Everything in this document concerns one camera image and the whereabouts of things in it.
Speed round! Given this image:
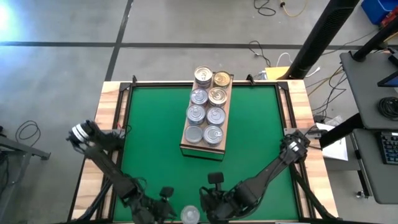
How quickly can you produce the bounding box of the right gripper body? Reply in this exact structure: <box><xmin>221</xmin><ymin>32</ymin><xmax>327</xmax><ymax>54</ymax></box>
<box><xmin>200</xmin><ymin>183</ymin><xmax>245</xmax><ymax>223</ymax></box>

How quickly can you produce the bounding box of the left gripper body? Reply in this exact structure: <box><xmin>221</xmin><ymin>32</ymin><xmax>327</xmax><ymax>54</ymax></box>
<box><xmin>124</xmin><ymin>192</ymin><xmax>169</xmax><ymax>224</ymax></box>

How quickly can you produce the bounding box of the wooden shelf black metal frame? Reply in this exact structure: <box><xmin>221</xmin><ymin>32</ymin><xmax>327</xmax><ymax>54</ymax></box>
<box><xmin>179</xmin><ymin>72</ymin><xmax>234</xmax><ymax>162</ymax></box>

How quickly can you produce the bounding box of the green seafood can silver lid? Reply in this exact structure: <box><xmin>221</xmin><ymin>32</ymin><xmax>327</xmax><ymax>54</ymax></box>
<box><xmin>183</xmin><ymin>124</ymin><xmax>204</xmax><ymax>144</ymax></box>

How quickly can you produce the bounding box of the blue seafood can silver lid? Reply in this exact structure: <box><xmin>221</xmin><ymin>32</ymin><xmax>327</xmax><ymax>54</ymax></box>
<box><xmin>185</xmin><ymin>104</ymin><xmax>206</xmax><ymax>126</ymax></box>

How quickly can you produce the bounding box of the red seafood can silver lid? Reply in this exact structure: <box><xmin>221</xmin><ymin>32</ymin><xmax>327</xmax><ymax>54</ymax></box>
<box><xmin>189</xmin><ymin>88</ymin><xmax>210</xmax><ymax>106</ymax></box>

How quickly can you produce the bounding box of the green seafood can gold lid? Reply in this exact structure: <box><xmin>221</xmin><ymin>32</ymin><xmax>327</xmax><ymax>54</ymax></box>
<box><xmin>212</xmin><ymin>70</ymin><xmax>232</xmax><ymax>88</ymax></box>

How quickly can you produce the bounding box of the green table mat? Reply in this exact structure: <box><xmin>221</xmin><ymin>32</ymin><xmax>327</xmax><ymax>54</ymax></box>
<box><xmin>119</xmin><ymin>85</ymin><xmax>296</xmax><ymax>222</ymax></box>

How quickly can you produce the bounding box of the cardboard box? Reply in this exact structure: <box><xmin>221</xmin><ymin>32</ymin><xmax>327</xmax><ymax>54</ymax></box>
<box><xmin>264</xmin><ymin>65</ymin><xmax>290</xmax><ymax>81</ymax></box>

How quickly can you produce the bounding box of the white paper sheet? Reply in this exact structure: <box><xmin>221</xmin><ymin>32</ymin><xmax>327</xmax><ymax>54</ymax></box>
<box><xmin>315</xmin><ymin>122</ymin><xmax>349</xmax><ymax>162</ymax></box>

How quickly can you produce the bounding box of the black desk leg bar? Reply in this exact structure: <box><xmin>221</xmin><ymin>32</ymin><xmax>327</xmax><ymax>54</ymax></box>
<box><xmin>318</xmin><ymin>112</ymin><xmax>364</xmax><ymax>149</ymax></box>

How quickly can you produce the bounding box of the grey metal stand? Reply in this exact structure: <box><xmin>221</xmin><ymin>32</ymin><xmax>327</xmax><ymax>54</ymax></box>
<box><xmin>0</xmin><ymin>126</ymin><xmax>52</xmax><ymax>218</ymax></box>

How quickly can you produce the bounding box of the grey desk top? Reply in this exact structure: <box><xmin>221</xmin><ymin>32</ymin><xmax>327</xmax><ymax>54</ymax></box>
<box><xmin>351</xmin><ymin>127</ymin><xmax>398</xmax><ymax>205</ymax></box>
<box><xmin>338</xmin><ymin>49</ymin><xmax>398</xmax><ymax>130</ymax></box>

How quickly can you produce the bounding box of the black keyboard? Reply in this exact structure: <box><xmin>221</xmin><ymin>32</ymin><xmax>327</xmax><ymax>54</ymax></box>
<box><xmin>377</xmin><ymin>130</ymin><xmax>398</xmax><ymax>166</ymax></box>

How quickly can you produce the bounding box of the black corrugated column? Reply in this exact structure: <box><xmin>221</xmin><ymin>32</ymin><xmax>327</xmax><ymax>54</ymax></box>
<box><xmin>285</xmin><ymin>0</ymin><xmax>361</xmax><ymax>80</ymax></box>

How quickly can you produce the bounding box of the tablet with blue screen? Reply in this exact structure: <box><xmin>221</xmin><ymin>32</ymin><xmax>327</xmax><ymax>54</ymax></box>
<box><xmin>377</xmin><ymin>70</ymin><xmax>398</xmax><ymax>88</ymax></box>

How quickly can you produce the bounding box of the black desk pole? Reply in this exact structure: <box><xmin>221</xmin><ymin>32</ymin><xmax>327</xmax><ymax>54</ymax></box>
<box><xmin>352</xmin><ymin>17</ymin><xmax>398</xmax><ymax>62</ymax></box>

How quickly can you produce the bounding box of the blue plastic bin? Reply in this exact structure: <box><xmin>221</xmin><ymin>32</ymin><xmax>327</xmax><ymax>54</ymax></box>
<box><xmin>360</xmin><ymin>0</ymin><xmax>398</xmax><ymax>26</ymax></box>

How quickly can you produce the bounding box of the red box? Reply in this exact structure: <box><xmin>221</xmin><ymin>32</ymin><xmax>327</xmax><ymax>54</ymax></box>
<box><xmin>381</xmin><ymin>12</ymin><xmax>398</xmax><ymax>28</ymax></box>

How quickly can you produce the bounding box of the black cable sleeve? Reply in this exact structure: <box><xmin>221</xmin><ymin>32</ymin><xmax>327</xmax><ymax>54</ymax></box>
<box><xmin>287</xmin><ymin>161</ymin><xmax>332</xmax><ymax>222</ymax></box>
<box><xmin>76</xmin><ymin>174</ymin><xmax>121</xmax><ymax>222</ymax></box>

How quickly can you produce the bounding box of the white floor cable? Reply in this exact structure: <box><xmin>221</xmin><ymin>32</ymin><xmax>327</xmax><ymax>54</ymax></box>
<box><xmin>275</xmin><ymin>52</ymin><xmax>321</xmax><ymax>78</ymax></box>

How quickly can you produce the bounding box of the floor cable bundle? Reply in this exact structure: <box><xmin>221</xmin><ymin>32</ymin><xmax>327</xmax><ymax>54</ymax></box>
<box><xmin>310</xmin><ymin>63</ymin><xmax>348</xmax><ymax>113</ymax></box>

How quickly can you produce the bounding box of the black floor cable loop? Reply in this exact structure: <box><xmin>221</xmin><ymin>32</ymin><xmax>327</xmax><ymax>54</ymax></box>
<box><xmin>14</xmin><ymin>119</ymin><xmax>42</xmax><ymax>144</ymax></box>

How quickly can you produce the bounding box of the coiled black cable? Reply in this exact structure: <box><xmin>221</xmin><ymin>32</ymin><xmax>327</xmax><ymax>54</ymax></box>
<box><xmin>377</xmin><ymin>96</ymin><xmax>398</xmax><ymax>121</ymax></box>

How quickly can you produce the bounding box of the yellow floor cable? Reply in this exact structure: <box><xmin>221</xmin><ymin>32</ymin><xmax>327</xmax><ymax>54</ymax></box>
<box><xmin>279</xmin><ymin>0</ymin><xmax>309</xmax><ymax>18</ymax></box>

